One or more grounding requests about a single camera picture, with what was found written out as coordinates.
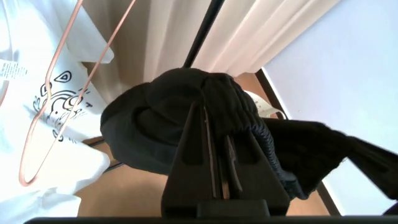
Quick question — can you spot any black clothes rack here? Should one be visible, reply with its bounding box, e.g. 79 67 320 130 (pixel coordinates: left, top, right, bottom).
82 0 225 172

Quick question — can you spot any white laundry basket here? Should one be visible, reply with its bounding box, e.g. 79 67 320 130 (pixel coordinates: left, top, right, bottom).
245 90 287 121

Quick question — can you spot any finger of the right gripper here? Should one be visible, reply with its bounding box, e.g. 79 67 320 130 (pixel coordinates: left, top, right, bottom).
343 136 398 200

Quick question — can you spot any black garment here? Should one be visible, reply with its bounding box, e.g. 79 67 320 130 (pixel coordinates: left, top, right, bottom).
99 67 352 202

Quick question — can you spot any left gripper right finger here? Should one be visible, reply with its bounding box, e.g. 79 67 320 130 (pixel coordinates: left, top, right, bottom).
218 130 290 217

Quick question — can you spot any white printed t-shirt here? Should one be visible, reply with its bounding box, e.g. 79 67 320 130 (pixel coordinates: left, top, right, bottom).
0 0 115 224

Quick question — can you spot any beige curtain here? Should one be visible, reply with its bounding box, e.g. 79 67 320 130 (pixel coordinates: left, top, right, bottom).
82 0 341 105

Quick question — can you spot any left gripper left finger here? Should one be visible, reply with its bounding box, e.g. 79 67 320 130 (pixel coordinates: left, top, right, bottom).
161 101 223 218

